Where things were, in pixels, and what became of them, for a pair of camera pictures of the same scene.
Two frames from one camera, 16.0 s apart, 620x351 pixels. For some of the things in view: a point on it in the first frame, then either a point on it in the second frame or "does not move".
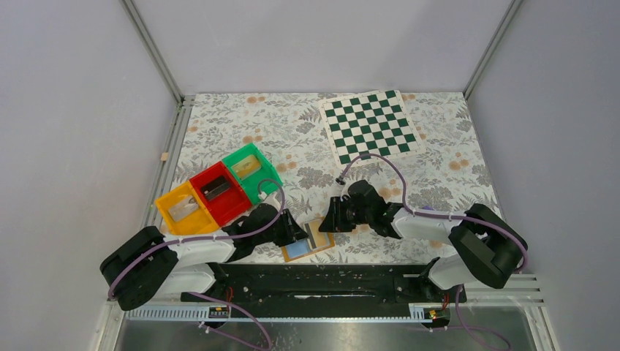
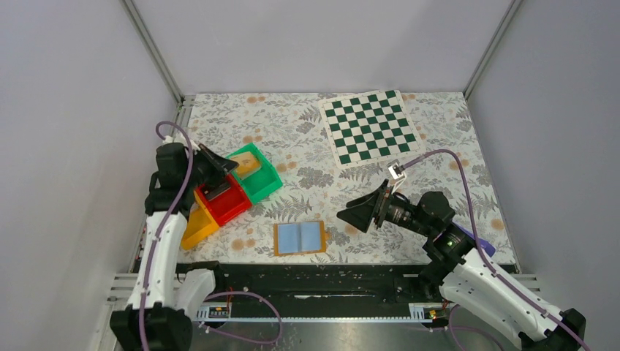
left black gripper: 295,231 to 215,160
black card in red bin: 215,187 does not move
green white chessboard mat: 379,123 does not move
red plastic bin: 229,203 does not move
